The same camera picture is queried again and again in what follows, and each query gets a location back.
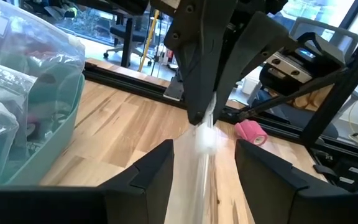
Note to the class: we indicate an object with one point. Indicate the pink bandage roll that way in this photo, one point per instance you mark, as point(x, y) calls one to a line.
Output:
point(249, 129)

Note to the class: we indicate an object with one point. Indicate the black desk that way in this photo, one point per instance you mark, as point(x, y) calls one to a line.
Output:
point(120, 4)

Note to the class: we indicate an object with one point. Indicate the grey metal bracket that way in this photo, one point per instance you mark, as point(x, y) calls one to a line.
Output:
point(174, 90)

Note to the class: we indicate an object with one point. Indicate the clear plastic zip bag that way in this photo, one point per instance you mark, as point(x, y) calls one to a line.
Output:
point(194, 186)

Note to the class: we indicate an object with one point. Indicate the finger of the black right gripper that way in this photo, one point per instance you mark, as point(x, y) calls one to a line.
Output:
point(200, 62)
point(253, 43)

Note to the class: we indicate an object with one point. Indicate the white container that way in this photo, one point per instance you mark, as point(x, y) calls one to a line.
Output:
point(250, 85)

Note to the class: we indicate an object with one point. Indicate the black office chair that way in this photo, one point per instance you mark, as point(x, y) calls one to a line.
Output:
point(138, 35)

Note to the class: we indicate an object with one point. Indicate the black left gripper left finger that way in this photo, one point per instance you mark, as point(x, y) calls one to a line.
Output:
point(73, 205)

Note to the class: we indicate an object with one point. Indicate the black controller box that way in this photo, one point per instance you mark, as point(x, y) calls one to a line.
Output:
point(346, 174)

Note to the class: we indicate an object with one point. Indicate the teal plastic bin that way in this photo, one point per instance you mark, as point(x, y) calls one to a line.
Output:
point(57, 137)

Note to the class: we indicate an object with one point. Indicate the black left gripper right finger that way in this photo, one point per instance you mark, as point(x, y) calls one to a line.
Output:
point(291, 202)

